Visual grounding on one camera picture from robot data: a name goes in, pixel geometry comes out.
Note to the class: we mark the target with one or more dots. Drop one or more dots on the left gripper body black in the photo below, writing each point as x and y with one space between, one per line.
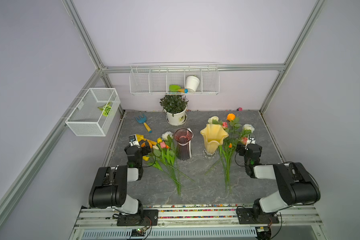
145 147

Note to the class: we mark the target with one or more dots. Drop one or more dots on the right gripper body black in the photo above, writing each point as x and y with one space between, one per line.
242 149

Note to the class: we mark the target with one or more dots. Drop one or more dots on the cream tulip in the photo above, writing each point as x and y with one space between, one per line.
156 156

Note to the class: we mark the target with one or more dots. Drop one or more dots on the white rose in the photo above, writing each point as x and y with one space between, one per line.
242 133

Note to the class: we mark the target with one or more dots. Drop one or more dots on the orange rose short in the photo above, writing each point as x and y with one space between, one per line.
226 152

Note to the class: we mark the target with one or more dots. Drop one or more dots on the yellow tulip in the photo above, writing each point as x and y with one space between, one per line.
170 143

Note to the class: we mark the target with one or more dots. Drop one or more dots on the orange rose tall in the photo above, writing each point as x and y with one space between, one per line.
231 121

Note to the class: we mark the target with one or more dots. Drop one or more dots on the cream rose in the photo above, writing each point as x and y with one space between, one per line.
214 120

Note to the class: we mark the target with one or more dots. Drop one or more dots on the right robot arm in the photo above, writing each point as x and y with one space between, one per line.
296 186

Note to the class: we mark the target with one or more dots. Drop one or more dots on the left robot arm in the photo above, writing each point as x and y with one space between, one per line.
109 189

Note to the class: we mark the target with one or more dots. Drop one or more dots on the pink rose lying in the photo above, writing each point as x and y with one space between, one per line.
217 162

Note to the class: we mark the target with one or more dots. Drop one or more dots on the yellow toy shovel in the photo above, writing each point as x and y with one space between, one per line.
142 138

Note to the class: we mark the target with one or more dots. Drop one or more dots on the pink tulip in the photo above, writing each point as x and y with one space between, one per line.
163 145

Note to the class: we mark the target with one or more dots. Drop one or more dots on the blue toy rake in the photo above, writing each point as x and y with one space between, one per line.
142 120

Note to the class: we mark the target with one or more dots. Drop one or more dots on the yellow wavy glass vase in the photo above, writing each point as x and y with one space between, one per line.
214 136

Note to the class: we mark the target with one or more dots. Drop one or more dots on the dark red glass vase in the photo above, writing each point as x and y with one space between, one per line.
183 139

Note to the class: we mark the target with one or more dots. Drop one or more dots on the potted green plant white pot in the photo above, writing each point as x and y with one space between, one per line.
175 107

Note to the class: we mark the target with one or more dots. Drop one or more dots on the green toy trowel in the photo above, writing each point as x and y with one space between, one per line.
177 89

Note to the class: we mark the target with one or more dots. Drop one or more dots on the white empty flower pot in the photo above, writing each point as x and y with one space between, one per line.
192 84

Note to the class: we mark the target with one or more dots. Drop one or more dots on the white wire side basket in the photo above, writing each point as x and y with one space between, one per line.
94 113

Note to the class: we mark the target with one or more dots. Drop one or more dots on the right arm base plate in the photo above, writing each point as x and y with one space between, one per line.
256 216

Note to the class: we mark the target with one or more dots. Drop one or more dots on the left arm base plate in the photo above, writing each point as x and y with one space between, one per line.
142 218

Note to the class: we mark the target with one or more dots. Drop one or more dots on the white wire wall shelf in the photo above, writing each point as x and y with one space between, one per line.
151 80

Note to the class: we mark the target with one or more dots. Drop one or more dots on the aluminium rail frame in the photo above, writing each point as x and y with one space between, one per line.
201 222

